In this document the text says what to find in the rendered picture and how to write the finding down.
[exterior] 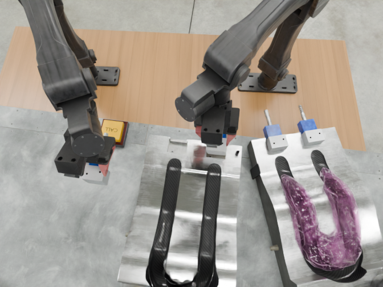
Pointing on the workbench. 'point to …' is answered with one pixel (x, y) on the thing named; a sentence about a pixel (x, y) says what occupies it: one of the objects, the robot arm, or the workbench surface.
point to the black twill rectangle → (255, 171)
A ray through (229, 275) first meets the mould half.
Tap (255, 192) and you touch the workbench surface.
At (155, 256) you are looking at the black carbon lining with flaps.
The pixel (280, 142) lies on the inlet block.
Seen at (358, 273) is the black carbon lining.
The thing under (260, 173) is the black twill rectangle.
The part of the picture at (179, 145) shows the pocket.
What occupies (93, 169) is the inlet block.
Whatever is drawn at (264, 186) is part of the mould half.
